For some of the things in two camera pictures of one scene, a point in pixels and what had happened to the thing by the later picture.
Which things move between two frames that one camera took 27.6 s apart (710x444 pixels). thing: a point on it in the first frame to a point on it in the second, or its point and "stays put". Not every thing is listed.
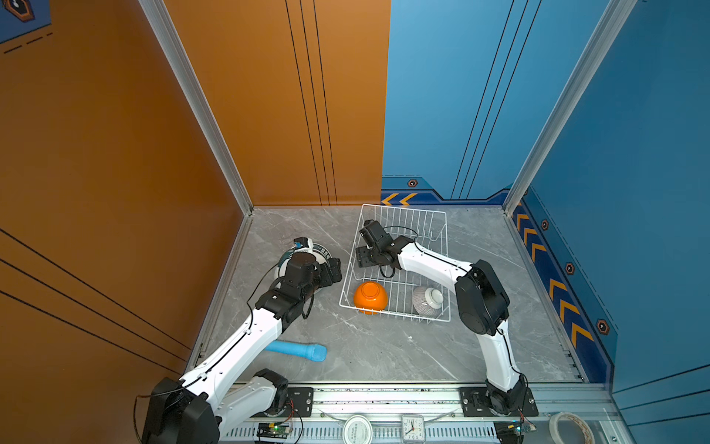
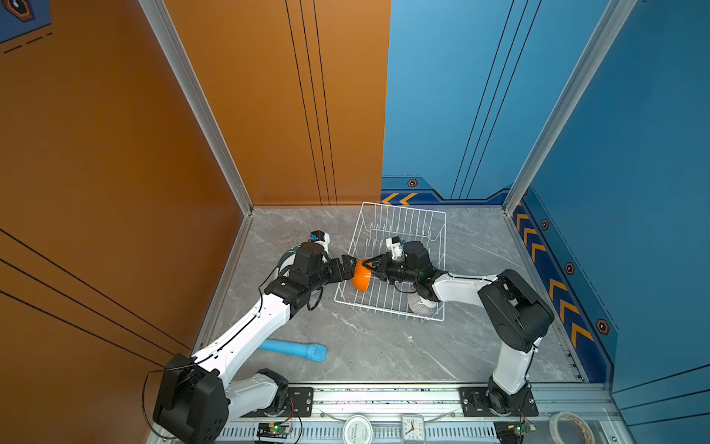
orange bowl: (370, 298) to (362, 276)
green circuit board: (274, 430) stays put
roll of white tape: (553, 427) stays put
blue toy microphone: (304, 351) stays put
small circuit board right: (512, 432) stays put
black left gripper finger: (329, 272) to (348, 265)
